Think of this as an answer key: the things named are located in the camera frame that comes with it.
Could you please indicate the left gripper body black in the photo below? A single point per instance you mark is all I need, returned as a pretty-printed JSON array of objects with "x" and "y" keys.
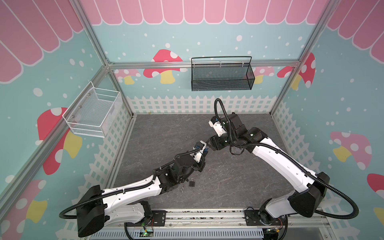
[{"x": 199, "y": 166}]

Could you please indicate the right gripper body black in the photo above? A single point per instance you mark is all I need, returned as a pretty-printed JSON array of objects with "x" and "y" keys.
[{"x": 218, "y": 142}]

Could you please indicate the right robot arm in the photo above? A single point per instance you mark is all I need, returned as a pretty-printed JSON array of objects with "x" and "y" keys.
[{"x": 309, "y": 188}]

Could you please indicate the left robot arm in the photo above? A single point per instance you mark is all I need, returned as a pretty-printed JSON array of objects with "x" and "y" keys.
[{"x": 99, "y": 208}]

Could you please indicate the black padlock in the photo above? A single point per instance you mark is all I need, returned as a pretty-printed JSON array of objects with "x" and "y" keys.
[{"x": 192, "y": 183}]

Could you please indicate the left green circuit board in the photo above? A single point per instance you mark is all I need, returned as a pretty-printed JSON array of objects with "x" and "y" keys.
[{"x": 146, "y": 233}]

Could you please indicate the green circuit board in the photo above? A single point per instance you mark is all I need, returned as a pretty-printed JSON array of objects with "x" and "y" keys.
[
  {"x": 273, "y": 230},
  {"x": 146, "y": 233}
]

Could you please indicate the right green circuit board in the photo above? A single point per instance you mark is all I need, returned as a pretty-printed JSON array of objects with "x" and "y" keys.
[{"x": 273, "y": 230}]

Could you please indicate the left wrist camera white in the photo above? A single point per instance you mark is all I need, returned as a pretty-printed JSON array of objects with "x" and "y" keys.
[{"x": 199, "y": 147}]

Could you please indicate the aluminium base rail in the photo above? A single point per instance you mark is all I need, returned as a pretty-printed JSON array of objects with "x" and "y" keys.
[{"x": 208, "y": 218}]

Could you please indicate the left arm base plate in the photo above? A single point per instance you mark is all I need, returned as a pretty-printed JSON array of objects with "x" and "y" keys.
[{"x": 155, "y": 219}]

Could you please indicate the black wire mesh basket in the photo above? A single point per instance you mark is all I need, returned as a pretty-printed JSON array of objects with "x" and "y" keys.
[{"x": 230, "y": 73}]

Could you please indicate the white slotted cable duct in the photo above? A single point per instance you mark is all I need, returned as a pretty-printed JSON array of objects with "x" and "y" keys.
[{"x": 198, "y": 234}]

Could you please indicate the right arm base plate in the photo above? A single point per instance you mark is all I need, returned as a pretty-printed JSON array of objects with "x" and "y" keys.
[{"x": 255, "y": 217}]

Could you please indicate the white wire mesh basket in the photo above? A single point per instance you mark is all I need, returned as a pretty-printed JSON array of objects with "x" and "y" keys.
[{"x": 93, "y": 112}]

